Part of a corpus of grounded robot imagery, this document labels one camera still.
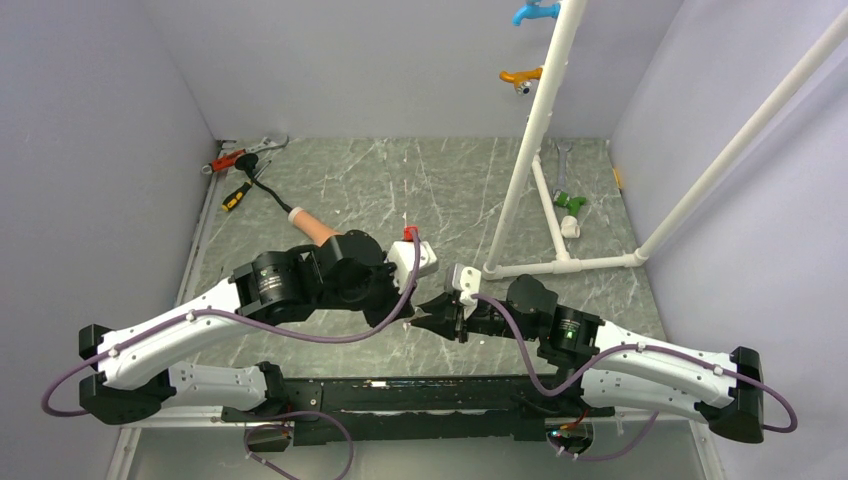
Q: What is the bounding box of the red handled adjustable wrench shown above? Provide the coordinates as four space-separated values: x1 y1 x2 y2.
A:
201 134 290 175

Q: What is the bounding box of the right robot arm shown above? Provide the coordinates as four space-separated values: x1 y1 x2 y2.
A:
411 275 765 444

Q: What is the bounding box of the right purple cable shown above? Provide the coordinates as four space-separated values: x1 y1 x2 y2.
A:
471 294 799 464

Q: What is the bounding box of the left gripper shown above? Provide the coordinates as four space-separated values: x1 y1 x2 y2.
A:
319 254 419 333

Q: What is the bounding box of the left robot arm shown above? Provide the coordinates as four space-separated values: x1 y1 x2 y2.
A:
79 230 438 425

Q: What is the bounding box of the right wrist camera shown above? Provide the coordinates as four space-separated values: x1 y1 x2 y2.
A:
444 263 482 311

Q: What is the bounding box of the silver spanner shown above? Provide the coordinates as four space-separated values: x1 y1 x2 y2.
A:
555 142 573 191

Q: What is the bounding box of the blue faucet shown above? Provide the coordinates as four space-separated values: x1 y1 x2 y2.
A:
512 0 561 26

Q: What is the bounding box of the black hand stand cable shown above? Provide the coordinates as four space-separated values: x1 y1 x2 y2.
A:
233 152 294 215

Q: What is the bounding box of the green faucet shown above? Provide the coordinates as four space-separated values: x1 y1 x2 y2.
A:
552 190 587 217

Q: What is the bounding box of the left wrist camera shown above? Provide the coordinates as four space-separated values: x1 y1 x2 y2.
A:
386 226 439 291

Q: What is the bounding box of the orange faucet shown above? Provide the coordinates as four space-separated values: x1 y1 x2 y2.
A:
499 67 543 96

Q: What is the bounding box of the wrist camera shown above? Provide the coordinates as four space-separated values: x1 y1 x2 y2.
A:
444 263 482 311
386 226 439 291

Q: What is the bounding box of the mannequin practice hand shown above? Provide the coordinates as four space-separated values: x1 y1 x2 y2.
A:
288 207 339 246

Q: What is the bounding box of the white pvc pipe frame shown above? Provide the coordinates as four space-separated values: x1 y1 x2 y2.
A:
480 1 847 280

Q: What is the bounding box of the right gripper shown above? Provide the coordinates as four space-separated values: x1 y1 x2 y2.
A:
413 290 539 341

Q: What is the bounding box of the yellow black screwdriver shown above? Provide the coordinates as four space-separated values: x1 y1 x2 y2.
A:
221 158 271 211

